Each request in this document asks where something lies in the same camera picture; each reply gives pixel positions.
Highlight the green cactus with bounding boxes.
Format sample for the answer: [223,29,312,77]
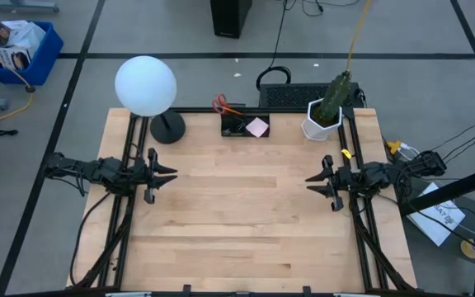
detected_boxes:
[317,70,353,125]

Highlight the yellow hanging cable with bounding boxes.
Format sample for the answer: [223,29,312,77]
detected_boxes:
[0,35,36,131]
[346,0,373,74]

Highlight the white paper sheet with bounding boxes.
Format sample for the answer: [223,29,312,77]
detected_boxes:
[406,181,467,248]

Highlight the black metal beam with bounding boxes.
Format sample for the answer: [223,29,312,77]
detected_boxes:
[397,160,475,218]

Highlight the red-handled scissors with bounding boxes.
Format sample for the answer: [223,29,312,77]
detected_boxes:
[211,93,233,116]

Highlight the white printed carton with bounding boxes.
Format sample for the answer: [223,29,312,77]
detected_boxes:
[0,19,47,71]

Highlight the blue plastic bin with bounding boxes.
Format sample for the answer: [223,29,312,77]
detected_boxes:
[0,20,65,87]

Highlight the black computer tower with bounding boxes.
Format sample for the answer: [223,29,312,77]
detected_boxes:
[209,0,253,40]

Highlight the white globe table lamp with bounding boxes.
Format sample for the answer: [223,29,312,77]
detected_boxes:
[114,55,187,145]

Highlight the pink sticky note pad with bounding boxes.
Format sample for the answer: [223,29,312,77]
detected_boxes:
[245,116,270,139]

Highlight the white hexagonal plant pot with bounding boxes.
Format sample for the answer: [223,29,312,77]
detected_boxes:
[301,97,342,143]

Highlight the black coiled floor cable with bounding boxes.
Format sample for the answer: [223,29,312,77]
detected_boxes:
[255,0,293,92]

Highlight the black mesh desk organizer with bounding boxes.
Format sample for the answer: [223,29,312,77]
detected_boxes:
[220,102,272,139]

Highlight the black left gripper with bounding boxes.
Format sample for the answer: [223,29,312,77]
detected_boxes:
[132,147,179,205]

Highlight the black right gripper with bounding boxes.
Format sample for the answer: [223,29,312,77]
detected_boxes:
[305,154,359,212]

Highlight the black perforated metal box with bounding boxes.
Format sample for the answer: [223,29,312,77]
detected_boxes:
[257,82,365,110]

